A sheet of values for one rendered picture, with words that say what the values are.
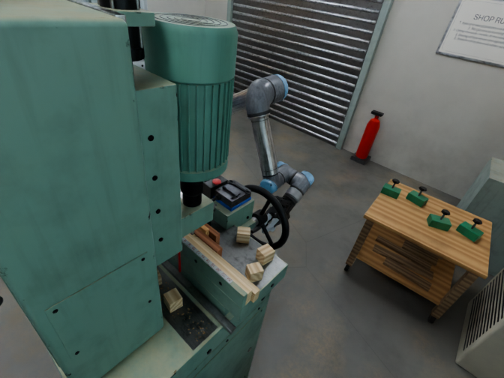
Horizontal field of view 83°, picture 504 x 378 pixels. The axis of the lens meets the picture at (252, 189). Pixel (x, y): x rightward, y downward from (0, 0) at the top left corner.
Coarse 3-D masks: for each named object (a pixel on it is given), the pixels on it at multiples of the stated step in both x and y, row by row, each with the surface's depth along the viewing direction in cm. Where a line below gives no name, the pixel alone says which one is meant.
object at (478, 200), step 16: (496, 160) 216; (480, 176) 222; (496, 176) 195; (480, 192) 199; (496, 192) 193; (464, 208) 213; (480, 208) 203; (496, 208) 196; (496, 224) 200; (496, 240) 204; (496, 256) 209; (496, 272) 213
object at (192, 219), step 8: (208, 200) 79; (184, 208) 75; (192, 208) 75; (200, 208) 76; (208, 208) 79; (184, 216) 73; (192, 216) 75; (200, 216) 77; (208, 216) 80; (184, 224) 74; (192, 224) 76; (200, 224) 79; (184, 232) 76
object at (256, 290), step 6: (198, 240) 84; (204, 246) 82; (210, 252) 81; (216, 258) 79; (222, 258) 80; (228, 264) 78; (234, 270) 77; (240, 276) 76; (246, 282) 74; (252, 288) 73; (258, 288) 73; (252, 294) 73; (258, 294) 74; (252, 300) 74
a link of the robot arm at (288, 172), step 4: (280, 164) 136; (284, 164) 137; (280, 168) 135; (284, 168) 135; (288, 168) 136; (292, 168) 137; (284, 172) 132; (288, 172) 134; (292, 172) 134; (296, 172) 135; (284, 176) 131; (288, 176) 134; (292, 176) 134; (288, 180) 135
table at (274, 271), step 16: (224, 240) 91; (176, 256) 88; (224, 256) 85; (240, 256) 86; (192, 272) 84; (240, 272) 81; (272, 272) 83; (208, 288) 81; (272, 288) 85; (224, 304) 78
